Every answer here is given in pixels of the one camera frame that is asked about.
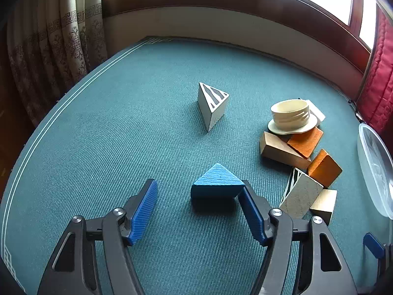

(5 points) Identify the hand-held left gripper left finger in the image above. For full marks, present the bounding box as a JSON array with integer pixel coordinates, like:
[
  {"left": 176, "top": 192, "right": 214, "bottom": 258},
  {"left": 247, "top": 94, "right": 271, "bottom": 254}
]
[{"left": 37, "top": 178, "right": 158, "bottom": 295}]

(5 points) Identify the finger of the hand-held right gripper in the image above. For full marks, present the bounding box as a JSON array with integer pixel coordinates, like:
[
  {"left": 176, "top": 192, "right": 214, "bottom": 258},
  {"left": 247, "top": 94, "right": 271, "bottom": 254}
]
[{"left": 363, "top": 233, "right": 393, "bottom": 271}]

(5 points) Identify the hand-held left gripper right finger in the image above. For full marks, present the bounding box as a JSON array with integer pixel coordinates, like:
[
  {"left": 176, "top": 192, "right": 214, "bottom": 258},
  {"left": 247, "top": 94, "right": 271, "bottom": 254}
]
[{"left": 238, "top": 180, "right": 358, "bottom": 295}]

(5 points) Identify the blue triangular block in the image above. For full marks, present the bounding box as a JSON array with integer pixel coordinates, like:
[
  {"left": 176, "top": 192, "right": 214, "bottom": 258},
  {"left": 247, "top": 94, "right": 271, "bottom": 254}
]
[{"left": 190, "top": 163, "right": 246, "bottom": 200}]

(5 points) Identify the clear plastic container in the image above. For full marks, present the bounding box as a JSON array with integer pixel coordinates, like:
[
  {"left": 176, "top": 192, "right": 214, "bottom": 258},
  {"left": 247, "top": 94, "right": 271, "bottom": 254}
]
[{"left": 357, "top": 123, "right": 393, "bottom": 219}]

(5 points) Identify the orange wedge block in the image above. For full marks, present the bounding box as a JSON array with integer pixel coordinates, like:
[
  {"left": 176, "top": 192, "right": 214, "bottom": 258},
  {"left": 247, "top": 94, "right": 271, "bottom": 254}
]
[{"left": 307, "top": 149, "right": 343, "bottom": 189}]

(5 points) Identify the cream ribbed cup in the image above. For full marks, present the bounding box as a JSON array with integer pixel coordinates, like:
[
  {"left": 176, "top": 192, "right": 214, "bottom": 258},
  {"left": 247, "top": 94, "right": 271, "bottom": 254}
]
[{"left": 270, "top": 99, "right": 311, "bottom": 129}]

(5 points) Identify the grey striped triangular block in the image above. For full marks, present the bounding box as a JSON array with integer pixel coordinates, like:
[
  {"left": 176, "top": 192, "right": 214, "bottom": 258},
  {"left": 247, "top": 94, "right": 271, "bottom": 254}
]
[
  {"left": 197, "top": 82, "right": 230, "bottom": 132},
  {"left": 278, "top": 167, "right": 324, "bottom": 219}
]

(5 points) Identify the small wooden block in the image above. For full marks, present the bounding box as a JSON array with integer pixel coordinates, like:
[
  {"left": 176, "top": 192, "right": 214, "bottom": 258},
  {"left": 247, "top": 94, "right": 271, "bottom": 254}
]
[{"left": 310, "top": 189, "right": 337, "bottom": 225}]

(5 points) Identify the long wooden wedge block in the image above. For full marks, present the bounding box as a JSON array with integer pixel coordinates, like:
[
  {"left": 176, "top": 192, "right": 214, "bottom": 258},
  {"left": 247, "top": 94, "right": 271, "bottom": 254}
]
[{"left": 259, "top": 131, "right": 311, "bottom": 170}]

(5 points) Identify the teal table cloth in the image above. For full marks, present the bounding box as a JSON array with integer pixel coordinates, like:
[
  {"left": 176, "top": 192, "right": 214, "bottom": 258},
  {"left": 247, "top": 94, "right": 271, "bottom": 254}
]
[{"left": 0, "top": 36, "right": 393, "bottom": 295}]

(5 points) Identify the orange flat block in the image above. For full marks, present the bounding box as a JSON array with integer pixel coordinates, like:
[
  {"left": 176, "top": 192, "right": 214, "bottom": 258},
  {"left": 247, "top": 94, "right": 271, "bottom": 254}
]
[{"left": 287, "top": 127, "right": 324, "bottom": 159}]

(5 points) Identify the cream saucer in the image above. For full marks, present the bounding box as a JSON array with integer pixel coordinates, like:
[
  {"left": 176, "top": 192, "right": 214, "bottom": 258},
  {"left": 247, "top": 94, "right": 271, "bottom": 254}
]
[{"left": 268, "top": 112, "right": 319, "bottom": 136}]

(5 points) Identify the white plug charger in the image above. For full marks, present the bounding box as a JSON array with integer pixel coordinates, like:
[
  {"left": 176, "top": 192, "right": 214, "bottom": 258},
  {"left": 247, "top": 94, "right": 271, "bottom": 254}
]
[{"left": 298, "top": 98, "right": 326, "bottom": 126}]

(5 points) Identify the red quilted cloth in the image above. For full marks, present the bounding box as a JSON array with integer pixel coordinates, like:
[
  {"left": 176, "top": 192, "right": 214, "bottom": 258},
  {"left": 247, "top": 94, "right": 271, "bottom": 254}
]
[{"left": 356, "top": 6, "right": 393, "bottom": 136}]

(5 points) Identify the beige patterned curtain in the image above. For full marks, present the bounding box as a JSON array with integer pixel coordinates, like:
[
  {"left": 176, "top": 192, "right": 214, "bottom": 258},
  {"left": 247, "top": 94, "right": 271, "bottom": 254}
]
[{"left": 0, "top": 0, "right": 108, "bottom": 128}]

